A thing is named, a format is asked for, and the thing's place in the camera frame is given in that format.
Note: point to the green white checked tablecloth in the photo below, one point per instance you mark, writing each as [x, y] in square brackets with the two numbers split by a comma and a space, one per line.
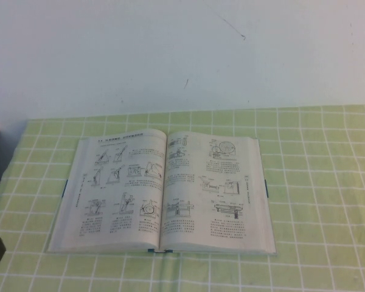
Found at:
[322, 213]

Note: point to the technical book with diagrams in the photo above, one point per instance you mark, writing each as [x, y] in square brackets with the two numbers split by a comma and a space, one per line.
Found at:
[200, 188]

